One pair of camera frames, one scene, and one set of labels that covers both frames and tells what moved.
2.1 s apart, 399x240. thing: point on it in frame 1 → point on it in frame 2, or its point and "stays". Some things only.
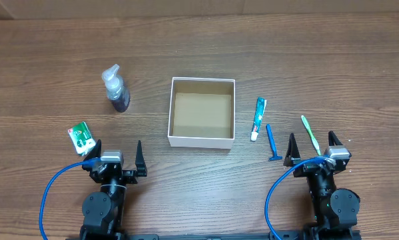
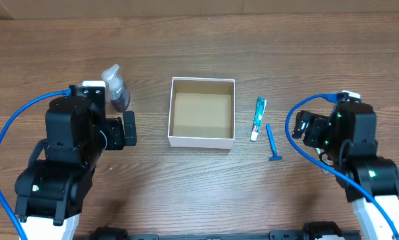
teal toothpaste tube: x=258 y=119 stays
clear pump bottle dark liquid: x=116 y=89 stays
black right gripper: x=294 y=157 → x=317 y=128
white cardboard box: x=202 y=113 stays
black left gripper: x=142 y=169 → x=112 y=126
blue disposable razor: x=274 y=153 stays
